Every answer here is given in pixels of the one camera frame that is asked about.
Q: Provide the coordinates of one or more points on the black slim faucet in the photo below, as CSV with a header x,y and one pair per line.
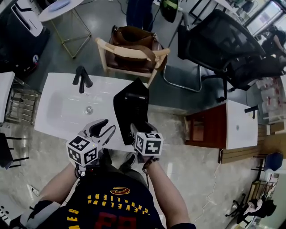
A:
x,y
251,109

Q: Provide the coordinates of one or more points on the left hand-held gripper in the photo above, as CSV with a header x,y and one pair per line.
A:
x,y
82,149

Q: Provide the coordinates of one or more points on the white rectangular sink basin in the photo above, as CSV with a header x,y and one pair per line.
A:
x,y
62,107

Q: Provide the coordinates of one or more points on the white square sink basin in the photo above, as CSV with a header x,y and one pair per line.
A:
x,y
241,132

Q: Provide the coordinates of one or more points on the stainless metal rack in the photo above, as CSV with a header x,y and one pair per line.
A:
x,y
22,105

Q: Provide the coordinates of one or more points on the black swivel chair with clothes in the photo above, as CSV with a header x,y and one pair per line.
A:
x,y
263,208

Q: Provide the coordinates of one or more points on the green and black backpack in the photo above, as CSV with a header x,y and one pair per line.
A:
x,y
169,9

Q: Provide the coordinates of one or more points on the black mesh sled-base chair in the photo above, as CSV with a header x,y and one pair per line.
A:
x,y
219,38

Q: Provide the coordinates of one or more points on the blue chair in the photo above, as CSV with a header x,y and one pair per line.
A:
x,y
273,161

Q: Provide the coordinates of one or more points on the black forked faucet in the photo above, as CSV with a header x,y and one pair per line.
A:
x,y
81,78

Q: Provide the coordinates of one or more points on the black stool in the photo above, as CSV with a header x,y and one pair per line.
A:
x,y
5,154

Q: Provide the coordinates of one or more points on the dark blue printed jersey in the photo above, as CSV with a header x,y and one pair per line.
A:
x,y
107,210

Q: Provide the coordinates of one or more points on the round white side table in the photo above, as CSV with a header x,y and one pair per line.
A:
x,y
55,12

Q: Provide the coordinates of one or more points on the light wooden chair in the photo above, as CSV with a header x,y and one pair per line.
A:
x,y
134,53

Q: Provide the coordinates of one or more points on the white floor power strip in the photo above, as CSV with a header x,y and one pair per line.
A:
x,y
34,190

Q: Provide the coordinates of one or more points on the brown leather bag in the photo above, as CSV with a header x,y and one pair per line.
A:
x,y
131,36

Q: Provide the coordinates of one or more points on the black cloth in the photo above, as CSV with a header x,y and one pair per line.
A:
x,y
125,116

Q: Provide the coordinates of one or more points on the red wooden cabinet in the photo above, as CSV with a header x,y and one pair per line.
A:
x,y
207,127

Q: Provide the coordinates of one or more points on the person's left forearm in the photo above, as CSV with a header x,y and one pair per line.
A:
x,y
58,183

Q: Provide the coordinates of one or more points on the chrome sink drain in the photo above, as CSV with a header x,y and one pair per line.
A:
x,y
89,110

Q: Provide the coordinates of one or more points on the brown cardboard panel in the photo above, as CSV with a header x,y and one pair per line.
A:
x,y
241,154

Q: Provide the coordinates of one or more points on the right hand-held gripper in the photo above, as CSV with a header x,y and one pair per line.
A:
x,y
149,144

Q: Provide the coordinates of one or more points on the person's right forearm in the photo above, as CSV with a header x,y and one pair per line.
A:
x,y
167,192

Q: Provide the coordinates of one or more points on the white and black elbow brace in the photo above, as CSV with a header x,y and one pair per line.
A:
x,y
38,212

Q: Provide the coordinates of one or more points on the light blue plate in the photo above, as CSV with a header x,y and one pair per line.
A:
x,y
59,5

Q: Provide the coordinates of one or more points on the dark shoe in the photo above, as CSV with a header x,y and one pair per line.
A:
x,y
130,159

